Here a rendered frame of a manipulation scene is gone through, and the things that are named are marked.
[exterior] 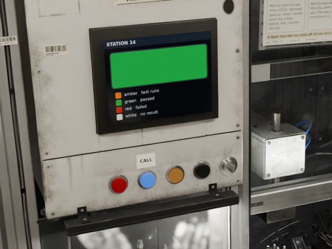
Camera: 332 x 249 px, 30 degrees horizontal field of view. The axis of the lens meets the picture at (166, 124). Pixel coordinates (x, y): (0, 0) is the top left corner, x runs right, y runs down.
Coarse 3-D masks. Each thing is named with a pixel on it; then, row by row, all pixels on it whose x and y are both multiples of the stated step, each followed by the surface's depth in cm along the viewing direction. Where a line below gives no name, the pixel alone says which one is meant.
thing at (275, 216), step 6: (276, 210) 161; (282, 210) 162; (288, 210) 162; (294, 210) 163; (258, 216) 165; (264, 216) 162; (270, 216) 161; (276, 216) 162; (282, 216) 162; (288, 216) 163; (294, 216) 164; (270, 222) 161
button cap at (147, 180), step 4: (144, 176) 123; (148, 176) 123; (152, 176) 124; (140, 180) 123; (144, 180) 123; (148, 180) 124; (152, 180) 124; (144, 184) 123; (148, 184) 124; (152, 184) 124
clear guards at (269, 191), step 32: (256, 0) 123; (288, 0) 126; (320, 0) 128; (256, 32) 125; (288, 32) 128; (320, 32) 130; (256, 64) 127; (288, 64) 130; (320, 64) 132; (256, 96) 129; (288, 96) 132; (320, 96) 135; (256, 128) 131; (288, 128) 134; (320, 128) 137; (256, 160) 133; (288, 160) 136; (320, 160) 139; (256, 192) 136; (288, 192) 138; (320, 192) 142; (160, 224) 129; (192, 224) 132; (224, 224) 135
